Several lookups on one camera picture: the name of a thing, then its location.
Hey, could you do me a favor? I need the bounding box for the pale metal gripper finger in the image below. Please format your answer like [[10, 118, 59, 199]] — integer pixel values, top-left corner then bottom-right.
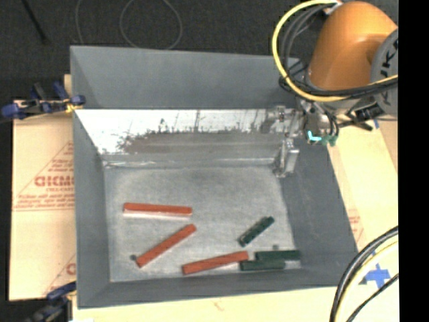
[[274, 139, 290, 178], [284, 139, 301, 178]]

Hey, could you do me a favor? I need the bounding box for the dark green flat block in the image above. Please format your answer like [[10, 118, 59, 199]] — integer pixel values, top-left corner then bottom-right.
[[237, 215, 275, 248], [254, 249, 302, 262], [239, 259, 287, 272]]

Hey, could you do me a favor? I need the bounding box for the grey metal bin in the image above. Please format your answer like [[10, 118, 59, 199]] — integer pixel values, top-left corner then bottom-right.
[[69, 45, 359, 309]]

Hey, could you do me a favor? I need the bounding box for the red-brown flat block white side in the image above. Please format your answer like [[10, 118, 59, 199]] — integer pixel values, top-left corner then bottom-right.
[[122, 202, 194, 221]]

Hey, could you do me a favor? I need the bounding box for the black cylinder on white bracket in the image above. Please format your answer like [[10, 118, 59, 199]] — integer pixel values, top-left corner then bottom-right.
[[347, 105, 381, 132]]

